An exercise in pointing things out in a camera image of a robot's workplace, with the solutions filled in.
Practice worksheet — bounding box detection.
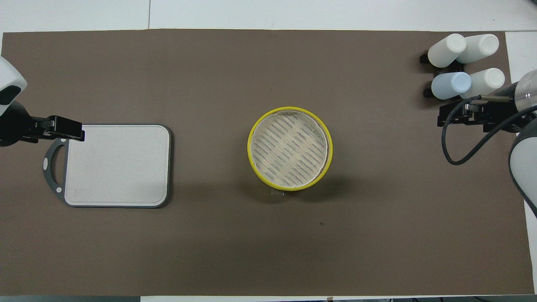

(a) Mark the yellow steamer tier solid base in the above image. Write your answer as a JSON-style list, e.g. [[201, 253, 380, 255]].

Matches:
[[248, 107, 334, 192]]

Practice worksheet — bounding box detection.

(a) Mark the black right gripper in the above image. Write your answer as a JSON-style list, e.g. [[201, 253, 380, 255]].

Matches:
[[437, 84, 521, 133]]

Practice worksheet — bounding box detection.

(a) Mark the light blue plastic cup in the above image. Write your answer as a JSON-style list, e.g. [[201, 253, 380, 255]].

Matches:
[[431, 72, 472, 100]]

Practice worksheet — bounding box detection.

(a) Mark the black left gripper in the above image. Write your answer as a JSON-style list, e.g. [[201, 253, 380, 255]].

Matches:
[[0, 101, 86, 147]]

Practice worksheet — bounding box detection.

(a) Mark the brown table mat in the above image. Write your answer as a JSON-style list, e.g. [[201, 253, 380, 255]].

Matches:
[[0, 29, 535, 296]]

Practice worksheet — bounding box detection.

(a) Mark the black cup rack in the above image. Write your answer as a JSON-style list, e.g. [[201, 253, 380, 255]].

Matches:
[[420, 50, 466, 100]]

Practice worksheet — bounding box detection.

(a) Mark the white plastic cup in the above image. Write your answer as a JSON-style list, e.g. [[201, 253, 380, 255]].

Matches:
[[456, 34, 500, 64], [428, 34, 467, 68], [460, 68, 506, 102]]

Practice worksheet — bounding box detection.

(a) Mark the grey cutting board black rim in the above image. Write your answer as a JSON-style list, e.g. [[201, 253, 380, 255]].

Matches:
[[43, 124, 172, 209]]

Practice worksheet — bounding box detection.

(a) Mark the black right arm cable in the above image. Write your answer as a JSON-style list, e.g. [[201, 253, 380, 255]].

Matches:
[[441, 96, 537, 165]]

